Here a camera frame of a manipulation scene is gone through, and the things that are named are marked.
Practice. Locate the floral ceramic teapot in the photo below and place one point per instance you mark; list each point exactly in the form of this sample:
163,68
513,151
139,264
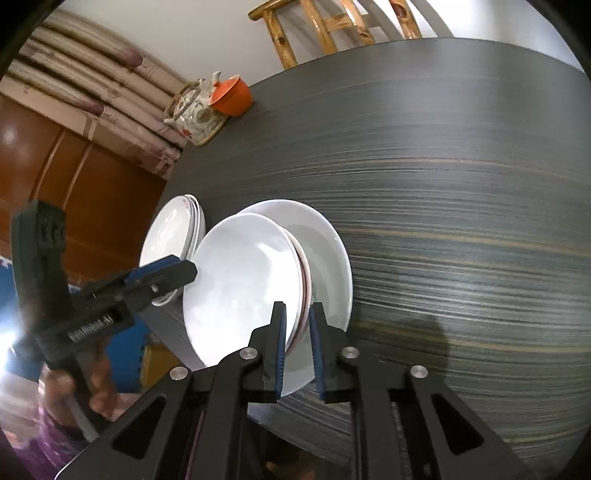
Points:
196,110

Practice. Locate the person's left forearm purple sleeve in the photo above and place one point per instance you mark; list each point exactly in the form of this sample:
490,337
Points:
55,436

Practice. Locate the brown wooden cabinet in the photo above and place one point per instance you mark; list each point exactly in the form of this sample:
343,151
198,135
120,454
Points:
83,184

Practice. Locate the wooden chair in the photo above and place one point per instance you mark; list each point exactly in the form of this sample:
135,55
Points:
332,23

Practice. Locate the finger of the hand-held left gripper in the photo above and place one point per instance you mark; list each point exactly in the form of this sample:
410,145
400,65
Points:
138,274
171,281

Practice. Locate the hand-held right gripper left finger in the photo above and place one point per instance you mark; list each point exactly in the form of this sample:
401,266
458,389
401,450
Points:
280,350

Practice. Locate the large white floral plate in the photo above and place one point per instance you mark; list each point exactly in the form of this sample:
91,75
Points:
168,230

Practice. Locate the large white bowl pink outside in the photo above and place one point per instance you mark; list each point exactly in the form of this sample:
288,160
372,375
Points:
325,263

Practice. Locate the stack of beige folded blankets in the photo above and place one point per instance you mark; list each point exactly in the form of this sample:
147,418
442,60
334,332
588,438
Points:
92,78

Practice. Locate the orange cup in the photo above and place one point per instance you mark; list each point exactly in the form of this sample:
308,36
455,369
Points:
233,97

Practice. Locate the person's left hand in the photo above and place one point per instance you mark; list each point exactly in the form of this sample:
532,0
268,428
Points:
102,383

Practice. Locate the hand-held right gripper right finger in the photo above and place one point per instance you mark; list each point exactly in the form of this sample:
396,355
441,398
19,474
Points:
317,353

